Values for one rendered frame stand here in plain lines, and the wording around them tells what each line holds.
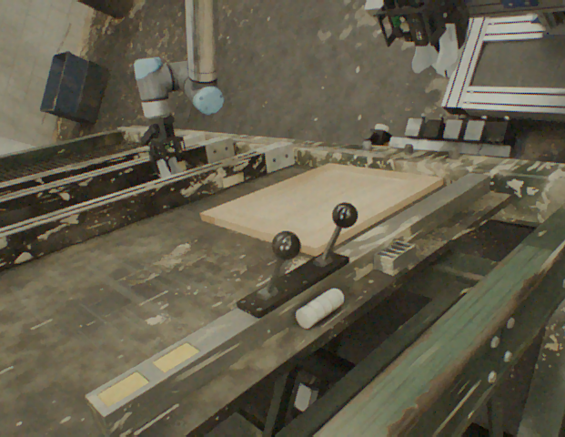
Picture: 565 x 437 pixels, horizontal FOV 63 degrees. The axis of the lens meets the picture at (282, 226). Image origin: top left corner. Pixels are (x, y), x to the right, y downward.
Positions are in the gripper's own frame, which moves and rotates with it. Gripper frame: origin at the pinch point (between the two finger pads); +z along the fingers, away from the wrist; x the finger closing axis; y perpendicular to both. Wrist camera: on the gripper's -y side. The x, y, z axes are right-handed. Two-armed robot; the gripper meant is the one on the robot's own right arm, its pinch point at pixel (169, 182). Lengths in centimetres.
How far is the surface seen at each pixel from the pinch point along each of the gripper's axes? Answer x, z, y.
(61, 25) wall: 150, -79, -467
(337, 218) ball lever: -19, -12, 83
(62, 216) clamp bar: -36.4, -5.2, 16.7
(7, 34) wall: 91, -74, -467
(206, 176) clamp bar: 3.2, -3.2, 16.2
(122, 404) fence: -53, -2, 81
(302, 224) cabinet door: -1, 1, 58
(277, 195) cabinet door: 9.5, 0.8, 38.0
